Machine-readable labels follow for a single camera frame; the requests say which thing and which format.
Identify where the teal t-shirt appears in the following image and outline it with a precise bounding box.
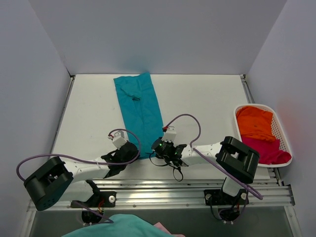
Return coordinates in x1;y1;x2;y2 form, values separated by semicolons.
114;73;163;159

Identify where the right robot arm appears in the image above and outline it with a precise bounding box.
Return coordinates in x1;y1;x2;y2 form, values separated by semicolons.
152;136;263;204

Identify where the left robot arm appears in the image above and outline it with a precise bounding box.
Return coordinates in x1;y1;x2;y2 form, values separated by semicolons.
23;141;140;211

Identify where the light green cloth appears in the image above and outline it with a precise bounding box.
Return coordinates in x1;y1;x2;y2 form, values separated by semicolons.
64;214;172;237

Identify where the pink cloth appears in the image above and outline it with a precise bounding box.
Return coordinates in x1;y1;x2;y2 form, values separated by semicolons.
154;222;172;235

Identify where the orange t-shirt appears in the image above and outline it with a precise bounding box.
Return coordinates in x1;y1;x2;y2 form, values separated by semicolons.
236;106;276;142

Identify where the magenta t-shirt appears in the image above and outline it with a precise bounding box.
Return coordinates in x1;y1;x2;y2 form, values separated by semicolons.
241;136;292;165

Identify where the white plastic basket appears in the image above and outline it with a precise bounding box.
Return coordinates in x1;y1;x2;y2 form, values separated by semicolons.
234;104;292;168

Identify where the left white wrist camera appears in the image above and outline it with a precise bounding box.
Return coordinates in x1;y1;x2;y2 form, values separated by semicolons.
108;130;127;149

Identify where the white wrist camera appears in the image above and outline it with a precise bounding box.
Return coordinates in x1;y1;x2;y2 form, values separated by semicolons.
162;126;177;143
108;130;127;149

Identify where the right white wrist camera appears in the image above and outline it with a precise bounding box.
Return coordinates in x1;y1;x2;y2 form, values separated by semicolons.
162;126;177;143

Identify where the aluminium rail frame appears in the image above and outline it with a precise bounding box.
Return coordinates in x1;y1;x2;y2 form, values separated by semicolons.
27;179;296;212

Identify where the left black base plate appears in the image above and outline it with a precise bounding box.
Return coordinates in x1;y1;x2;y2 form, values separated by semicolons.
71;180;117;208

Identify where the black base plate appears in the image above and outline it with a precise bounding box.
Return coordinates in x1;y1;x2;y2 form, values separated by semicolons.
71;180;117;208
203;189;249;206

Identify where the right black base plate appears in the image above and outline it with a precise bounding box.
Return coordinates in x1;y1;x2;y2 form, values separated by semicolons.
203;189;249;206

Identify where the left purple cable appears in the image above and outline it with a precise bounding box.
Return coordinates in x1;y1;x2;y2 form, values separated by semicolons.
16;128;142;224

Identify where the purple cable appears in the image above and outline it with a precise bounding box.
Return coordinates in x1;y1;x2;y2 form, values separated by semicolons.
165;114;264;223
16;128;142;224

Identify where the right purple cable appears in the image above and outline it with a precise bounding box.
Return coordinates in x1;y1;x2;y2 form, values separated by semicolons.
165;114;264;223

